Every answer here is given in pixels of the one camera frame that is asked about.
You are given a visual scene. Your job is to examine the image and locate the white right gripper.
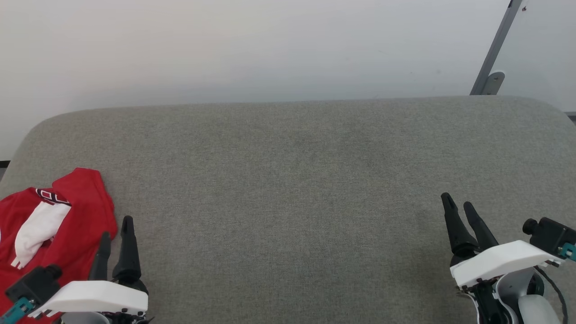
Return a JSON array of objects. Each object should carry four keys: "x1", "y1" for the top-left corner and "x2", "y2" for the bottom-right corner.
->
[{"x1": 441, "y1": 193, "x2": 563, "y2": 297}]

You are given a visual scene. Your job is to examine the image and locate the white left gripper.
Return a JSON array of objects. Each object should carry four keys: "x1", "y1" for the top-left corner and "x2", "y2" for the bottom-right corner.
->
[{"x1": 28, "y1": 216, "x2": 153, "y2": 324}]

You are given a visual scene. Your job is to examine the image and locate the red and white jersey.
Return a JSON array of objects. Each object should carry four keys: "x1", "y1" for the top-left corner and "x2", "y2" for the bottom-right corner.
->
[{"x1": 0, "y1": 168, "x2": 118, "y2": 324}]

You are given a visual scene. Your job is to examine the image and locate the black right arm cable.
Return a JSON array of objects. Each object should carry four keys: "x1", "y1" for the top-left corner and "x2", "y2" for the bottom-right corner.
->
[{"x1": 535, "y1": 265, "x2": 569, "y2": 324}]

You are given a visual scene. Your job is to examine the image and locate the teal left camera connector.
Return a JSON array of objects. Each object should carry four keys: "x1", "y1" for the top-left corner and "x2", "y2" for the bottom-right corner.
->
[{"x1": 0, "y1": 297, "x2": 35, "y2": 324}]

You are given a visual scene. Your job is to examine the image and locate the grey metal frame post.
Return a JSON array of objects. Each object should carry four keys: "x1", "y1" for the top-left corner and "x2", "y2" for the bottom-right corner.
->
[{"x1": 469, "y1": 0, "x2": 525, "y2": 96}]

